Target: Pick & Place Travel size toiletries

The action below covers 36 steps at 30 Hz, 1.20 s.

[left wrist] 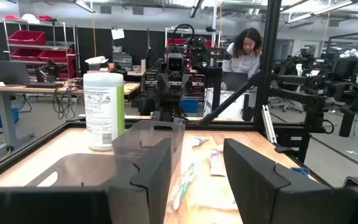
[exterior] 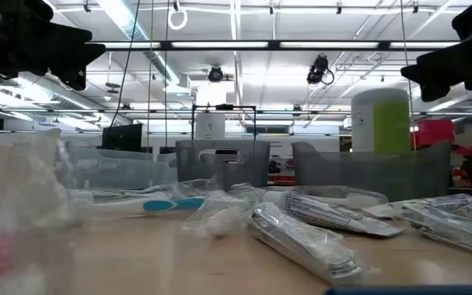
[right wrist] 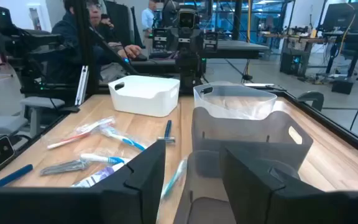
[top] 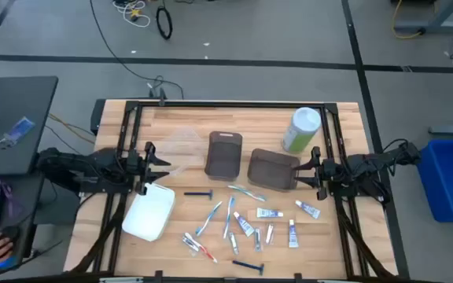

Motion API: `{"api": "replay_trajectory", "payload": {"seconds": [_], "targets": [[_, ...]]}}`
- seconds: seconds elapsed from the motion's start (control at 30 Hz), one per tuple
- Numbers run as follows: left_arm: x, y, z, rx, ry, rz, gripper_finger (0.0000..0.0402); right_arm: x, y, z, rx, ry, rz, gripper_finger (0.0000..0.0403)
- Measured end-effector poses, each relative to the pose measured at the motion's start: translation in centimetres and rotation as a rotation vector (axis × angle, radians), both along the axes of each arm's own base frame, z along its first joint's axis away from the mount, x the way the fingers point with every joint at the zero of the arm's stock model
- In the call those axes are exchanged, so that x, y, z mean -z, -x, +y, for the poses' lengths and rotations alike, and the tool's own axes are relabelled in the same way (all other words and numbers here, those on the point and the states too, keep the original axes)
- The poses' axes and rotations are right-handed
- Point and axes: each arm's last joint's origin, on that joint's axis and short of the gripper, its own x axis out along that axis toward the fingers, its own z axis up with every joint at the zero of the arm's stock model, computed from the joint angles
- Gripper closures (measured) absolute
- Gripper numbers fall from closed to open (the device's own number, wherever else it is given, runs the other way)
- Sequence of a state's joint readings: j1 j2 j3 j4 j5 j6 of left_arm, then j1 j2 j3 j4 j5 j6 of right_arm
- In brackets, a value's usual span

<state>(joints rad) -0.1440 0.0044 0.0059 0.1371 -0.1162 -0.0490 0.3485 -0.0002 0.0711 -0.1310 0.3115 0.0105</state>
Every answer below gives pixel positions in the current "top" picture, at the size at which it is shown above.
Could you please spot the blue badge with clip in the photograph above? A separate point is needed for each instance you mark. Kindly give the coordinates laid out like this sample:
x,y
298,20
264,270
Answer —
x,y
22,127

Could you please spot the small blue wrapped toiletry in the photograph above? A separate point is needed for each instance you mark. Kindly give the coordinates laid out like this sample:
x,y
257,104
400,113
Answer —
x,y
190,243

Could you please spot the blue and white toothbrush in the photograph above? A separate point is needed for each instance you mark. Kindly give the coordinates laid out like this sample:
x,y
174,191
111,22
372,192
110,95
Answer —
x,y
229,217
209,218

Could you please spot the wide grey translucent bin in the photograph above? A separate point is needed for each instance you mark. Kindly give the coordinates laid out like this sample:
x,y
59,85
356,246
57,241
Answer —
x,y
273,170

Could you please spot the black aluminium rig frame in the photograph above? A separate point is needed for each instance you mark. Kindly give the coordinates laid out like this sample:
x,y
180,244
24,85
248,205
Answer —
x,y
226,104

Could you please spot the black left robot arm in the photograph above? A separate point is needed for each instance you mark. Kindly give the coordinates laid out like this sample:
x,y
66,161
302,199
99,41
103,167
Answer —
x,y
77,167

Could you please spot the white plastic bin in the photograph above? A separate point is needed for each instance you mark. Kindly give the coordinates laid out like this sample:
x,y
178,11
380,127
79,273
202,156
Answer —
x,y
149,212

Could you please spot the dark blue razor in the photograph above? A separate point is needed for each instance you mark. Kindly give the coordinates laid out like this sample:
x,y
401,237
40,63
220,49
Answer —
x,y
248,266
198,193

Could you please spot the white and blue toothpaste tube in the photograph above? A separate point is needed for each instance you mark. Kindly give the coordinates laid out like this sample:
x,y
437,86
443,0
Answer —
x,y
308,209
244,224
293,235
269,213

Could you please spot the grey desk leg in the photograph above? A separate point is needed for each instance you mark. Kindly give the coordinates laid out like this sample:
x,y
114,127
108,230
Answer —
x,y
433,25

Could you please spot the black desk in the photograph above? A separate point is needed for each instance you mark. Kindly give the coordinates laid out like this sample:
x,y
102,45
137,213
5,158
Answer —
x,y
18,118

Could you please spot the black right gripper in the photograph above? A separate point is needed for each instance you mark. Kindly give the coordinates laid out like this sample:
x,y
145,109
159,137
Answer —
x,y
326,173

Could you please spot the red and white toothbrush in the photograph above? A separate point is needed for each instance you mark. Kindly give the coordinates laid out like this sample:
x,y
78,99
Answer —
x,y
203,249

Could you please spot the clear plastic bin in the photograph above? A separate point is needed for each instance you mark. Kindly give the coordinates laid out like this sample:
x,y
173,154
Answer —
x,y
183,151

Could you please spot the blue storage bin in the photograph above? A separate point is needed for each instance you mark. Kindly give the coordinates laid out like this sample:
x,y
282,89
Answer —
x,y
452,181

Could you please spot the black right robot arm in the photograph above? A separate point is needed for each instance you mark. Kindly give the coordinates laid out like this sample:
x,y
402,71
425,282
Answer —
x,y
364,169

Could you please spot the white and green wipes canister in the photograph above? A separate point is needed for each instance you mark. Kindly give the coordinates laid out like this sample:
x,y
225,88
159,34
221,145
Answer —
x,y
301,131

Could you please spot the black computer mouse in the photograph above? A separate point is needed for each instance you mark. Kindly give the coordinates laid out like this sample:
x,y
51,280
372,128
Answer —
x,y
8,236

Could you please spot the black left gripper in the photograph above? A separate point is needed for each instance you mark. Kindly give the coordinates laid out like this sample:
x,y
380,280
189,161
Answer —
x,y
138,167

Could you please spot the teal and white toothbrush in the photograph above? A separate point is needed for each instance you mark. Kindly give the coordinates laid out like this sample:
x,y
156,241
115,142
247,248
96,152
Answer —
x,y
247,192

